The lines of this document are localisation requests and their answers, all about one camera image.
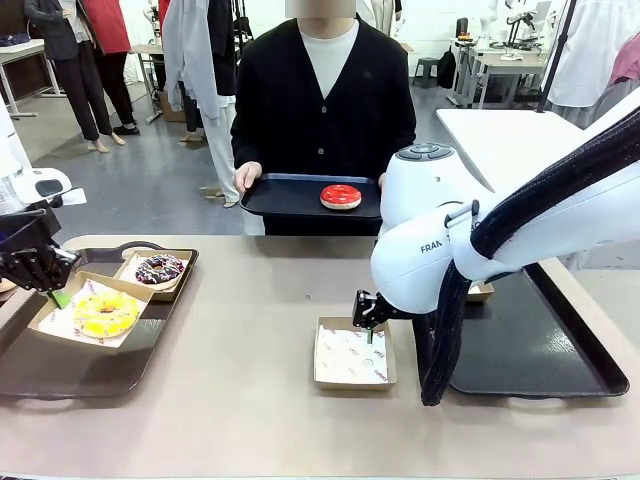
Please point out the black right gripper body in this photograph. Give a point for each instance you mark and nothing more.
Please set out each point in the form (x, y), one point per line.
(370, 310)

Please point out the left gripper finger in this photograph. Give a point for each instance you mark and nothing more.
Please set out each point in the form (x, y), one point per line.
(64, 261)
(57, 295)

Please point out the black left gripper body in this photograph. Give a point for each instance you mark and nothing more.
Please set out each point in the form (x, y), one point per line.
(22, 270)

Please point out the white printed paper liner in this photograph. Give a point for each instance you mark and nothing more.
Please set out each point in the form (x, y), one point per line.
(131, 267)
(345, 360)
(55, 320)

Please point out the yellow sprinkled donut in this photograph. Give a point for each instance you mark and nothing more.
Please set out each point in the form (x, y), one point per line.
(90, 320)

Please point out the brown cardboard food box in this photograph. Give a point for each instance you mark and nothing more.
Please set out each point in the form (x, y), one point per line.
(100, 349)
(482, 296)
(355, 386)
(165, 295)

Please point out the dark donut with pink sprinkles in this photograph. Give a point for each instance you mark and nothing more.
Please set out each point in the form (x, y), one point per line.
(172, 272)

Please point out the black serving tray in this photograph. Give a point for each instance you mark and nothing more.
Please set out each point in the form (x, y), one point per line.
(280, 200)

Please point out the person's right forearm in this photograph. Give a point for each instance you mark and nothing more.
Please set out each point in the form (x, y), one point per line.
(245, 147)

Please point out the person's left forearm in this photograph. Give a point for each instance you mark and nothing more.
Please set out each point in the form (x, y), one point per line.
(402, 140)

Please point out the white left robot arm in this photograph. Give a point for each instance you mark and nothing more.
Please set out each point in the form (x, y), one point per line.
(12, 150)

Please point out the brown plastic tray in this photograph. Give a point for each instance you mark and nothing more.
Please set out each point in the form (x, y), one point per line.
(75, 372)

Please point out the person's left hand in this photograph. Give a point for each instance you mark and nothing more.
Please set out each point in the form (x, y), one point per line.
(382, 180)

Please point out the person's right hand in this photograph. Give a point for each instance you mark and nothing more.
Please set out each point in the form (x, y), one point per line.
(246, 179)

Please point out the red glazed donut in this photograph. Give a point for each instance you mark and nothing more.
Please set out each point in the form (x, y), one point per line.
(330, 197)

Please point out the brown cardboard carton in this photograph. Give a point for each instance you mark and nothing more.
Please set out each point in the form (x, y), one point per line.
(172, 107)

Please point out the white desk with metal legs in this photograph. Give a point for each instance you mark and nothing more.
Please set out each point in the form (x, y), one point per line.
(25, 47)

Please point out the white side table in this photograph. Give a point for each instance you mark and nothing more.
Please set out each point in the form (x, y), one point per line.
(500, 135)

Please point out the dark blue folded cloth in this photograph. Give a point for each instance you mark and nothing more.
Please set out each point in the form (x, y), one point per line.
(14, 41)

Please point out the person in black cardigan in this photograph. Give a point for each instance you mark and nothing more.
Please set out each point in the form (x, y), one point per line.
(285, 100)

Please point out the light wooden table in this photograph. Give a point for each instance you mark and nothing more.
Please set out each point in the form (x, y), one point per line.
(147, 49)

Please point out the person in red vest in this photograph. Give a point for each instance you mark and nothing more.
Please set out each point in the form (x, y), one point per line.
(107, 30)

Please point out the green grey stool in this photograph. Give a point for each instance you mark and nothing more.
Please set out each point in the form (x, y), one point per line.
(426, 65)

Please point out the black backpack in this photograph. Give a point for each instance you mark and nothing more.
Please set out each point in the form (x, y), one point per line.
(446, 67)

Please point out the black hanging garment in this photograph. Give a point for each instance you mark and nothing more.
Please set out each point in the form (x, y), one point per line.
(222, 50)

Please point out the wooden top work table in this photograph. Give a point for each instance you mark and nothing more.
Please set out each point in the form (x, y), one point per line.
(515, 62)

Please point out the black stand pole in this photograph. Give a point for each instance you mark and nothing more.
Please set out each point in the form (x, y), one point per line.
(555, 60)

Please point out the grey hanging skirt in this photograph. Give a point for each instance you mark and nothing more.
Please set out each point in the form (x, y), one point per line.
(615, 100)

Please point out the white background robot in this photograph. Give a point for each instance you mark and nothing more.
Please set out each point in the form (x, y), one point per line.
(520, 20)

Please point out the white hanging shirt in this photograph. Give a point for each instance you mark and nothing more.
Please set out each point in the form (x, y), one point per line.
(595, 50)

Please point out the pink hanging garment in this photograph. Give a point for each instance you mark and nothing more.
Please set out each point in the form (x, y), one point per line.
(627, 60)

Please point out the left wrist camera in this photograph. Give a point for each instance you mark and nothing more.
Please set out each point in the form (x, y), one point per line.
(74, 196)

